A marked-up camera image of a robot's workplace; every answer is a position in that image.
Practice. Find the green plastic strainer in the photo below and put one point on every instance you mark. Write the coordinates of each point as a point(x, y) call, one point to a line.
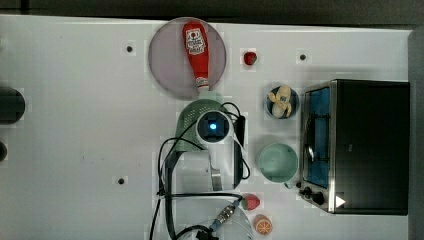
point(188, 123)

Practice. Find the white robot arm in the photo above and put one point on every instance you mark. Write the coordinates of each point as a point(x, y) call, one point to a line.
point(215, 165)

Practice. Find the grey round plate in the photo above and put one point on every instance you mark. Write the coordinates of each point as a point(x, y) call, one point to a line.
point(168, 60)

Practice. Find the small red strawberry toy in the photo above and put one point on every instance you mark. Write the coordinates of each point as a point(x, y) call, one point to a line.
point(250, 58)

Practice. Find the dark blue small bowl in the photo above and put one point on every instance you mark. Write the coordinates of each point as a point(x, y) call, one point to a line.
point(294, 102)

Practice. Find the red ketchup bottle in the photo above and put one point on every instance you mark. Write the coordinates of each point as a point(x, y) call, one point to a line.
point(196, 46)

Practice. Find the large red strawberry toy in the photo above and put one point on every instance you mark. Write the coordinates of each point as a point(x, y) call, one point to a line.
point(250, 202)

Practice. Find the orange slice toy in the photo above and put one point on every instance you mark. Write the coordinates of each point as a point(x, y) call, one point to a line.
point(262, 225)

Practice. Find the black toaster oven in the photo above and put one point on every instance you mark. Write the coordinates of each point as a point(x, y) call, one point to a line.
point(355, 147)

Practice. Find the black cylinder mount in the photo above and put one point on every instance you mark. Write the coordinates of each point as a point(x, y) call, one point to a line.
point(12, 105)

